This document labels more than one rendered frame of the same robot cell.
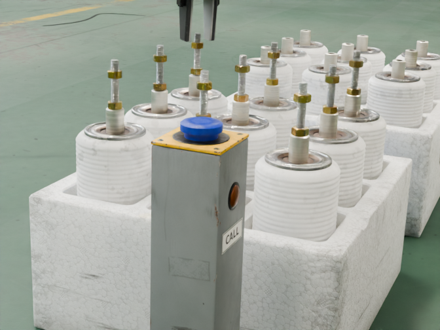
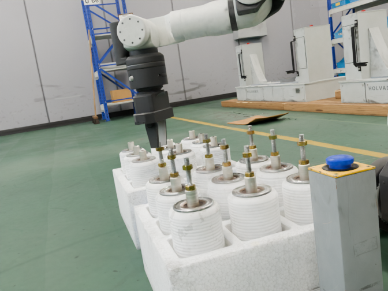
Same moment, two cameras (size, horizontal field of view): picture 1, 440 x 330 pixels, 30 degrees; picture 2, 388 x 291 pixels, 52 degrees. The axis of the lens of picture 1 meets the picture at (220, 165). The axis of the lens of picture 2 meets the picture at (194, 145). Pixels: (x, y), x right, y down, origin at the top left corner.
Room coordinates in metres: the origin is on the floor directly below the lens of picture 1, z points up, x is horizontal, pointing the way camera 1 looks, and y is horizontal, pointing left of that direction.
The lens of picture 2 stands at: (0.42, 0.55, 0.48)
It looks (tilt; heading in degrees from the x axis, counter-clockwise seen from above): 10 degrees down; 321
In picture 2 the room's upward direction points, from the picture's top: 8 degrees counter-clockwise
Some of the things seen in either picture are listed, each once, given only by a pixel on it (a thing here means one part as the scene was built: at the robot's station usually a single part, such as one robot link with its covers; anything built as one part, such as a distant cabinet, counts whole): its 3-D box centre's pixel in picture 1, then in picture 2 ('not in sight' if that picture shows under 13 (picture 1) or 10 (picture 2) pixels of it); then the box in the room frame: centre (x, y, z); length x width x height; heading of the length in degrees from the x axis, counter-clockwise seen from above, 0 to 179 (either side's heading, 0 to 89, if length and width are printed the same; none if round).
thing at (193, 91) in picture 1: (196, 86); (163, 174); (1.19, 0.04, 0.26); 0.02 x 0.02 x 0.03
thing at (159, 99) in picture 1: (159, 102); (176, 184); (1.08, 0.08, 0.26); 0.02 x 0.02 x 0.03
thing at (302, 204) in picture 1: (293, 235); (309, 221); (0.88, -0.09, 0.16); 0.10 x 0.10 x 0.18
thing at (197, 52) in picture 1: (196, 59); (161, 157); (1.19, 0.04, 0.30); 0.01 x 0.01 x 0.08
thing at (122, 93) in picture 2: not in sight; (120, 95); (6.25, -2.73, 0.36); 0.31 x 0.25 x 0.20; 69
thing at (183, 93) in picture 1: (196, 94); (164, 179); (1.19, 0.04, 0.25); 0.08 x 0.08 x 0.01
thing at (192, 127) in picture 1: (201, 131); (339, 163); (0.74, 0.02, 0.32); 0.04 x 0.04 x 0.02
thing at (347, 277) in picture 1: (235, 237); (237, 247); (1.03, -0.02, 0.09); 0.39 x 0.39 x 0.18; 67
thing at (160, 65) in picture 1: (160, 73); (173, 166); (1.08, 0.08, 0.30); 0.01 x 0.01 x 0.08
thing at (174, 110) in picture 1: (159, 111); (176, 190); (1.08, 0.08, 0.25); 0.08 x 0.08 x 0.01
